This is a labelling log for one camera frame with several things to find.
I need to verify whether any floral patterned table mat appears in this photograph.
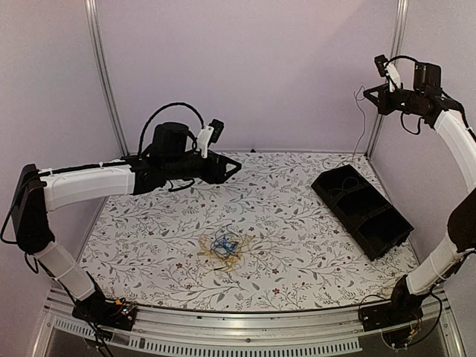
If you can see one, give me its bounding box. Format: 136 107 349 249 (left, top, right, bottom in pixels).
80 152 417 312

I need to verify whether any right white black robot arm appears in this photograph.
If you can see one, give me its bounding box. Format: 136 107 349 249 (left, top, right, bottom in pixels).
364 55 475 324

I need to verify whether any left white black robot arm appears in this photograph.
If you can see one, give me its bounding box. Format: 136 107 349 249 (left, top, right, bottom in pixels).
5 120 242 323

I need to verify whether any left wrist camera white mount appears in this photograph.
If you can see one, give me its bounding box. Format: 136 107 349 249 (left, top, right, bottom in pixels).
196 119 225 158

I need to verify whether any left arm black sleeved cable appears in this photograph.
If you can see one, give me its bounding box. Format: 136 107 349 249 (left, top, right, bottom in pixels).
137 102 205 157

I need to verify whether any aluminium frame post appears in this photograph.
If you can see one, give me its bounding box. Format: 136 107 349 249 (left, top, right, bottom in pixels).
364 0 409 161
84 0 129 155

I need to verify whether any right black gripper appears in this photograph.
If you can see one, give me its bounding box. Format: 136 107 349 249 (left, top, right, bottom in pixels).
364 83 424 115

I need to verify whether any yellow cable bundle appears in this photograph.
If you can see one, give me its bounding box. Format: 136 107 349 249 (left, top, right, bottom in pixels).
196 232 261 274

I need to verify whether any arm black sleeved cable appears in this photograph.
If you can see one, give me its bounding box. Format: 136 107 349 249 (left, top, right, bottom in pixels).
137 102 205 157
386 54 419 70

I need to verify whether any black three-compartment tray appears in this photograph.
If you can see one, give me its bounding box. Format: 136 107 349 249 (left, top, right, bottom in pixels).
311 164 414 261

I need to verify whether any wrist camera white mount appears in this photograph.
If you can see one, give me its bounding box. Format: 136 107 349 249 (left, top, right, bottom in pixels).
196 119 225 158
374 54 403 92

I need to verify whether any thin grey cable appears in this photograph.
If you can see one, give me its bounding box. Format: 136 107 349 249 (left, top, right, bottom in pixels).
325 85 371 196

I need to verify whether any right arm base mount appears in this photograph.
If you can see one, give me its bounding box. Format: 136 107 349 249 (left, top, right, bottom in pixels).
358 295 423 350

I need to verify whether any aluminium front rail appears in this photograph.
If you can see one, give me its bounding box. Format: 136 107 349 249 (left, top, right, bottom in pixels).
32 288 466 356

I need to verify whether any right arm black sleeved cable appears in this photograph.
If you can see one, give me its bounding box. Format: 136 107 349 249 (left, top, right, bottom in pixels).
386 54 419 70

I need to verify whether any blue cable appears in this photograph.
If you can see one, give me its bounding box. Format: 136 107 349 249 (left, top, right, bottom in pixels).
208 222 241 261

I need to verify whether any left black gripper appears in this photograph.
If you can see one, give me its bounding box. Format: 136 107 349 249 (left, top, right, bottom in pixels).
164 151 242 184

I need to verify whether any left aluminium frame post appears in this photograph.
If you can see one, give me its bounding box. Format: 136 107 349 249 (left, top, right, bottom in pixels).
84 0 129 155

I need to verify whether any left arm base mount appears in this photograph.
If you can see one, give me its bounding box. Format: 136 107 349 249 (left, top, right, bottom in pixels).
72 292 137 331

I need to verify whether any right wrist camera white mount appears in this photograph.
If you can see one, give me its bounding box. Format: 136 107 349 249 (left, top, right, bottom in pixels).
374 54 403 92

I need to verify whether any right aluminium frame post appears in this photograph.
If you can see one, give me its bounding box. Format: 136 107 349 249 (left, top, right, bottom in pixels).
364 0 409 161

